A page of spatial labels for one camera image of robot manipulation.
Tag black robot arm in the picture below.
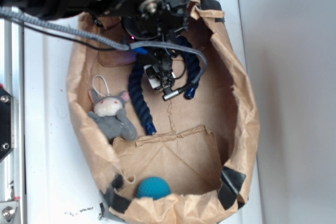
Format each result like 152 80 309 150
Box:
1 0 202 100

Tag thin black cable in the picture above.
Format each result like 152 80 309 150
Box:
19 22 132 51

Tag grey plush bunny toy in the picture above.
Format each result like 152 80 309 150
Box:
88 74 138 141

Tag aluminium frame rail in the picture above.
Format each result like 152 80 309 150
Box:
1 20 27 223

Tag dark blue rope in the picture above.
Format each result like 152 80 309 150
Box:
128 36 201 136

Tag brown paper bag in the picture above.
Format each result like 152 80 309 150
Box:
67 0 260 223

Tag grey braided cable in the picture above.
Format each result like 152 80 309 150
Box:
0 7 208 93

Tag black bracket with screws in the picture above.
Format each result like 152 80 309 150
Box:
0 83 15 163

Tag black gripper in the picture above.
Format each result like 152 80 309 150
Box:
115 0 190 101

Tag teal ball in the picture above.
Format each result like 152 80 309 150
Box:
136 177 171 200

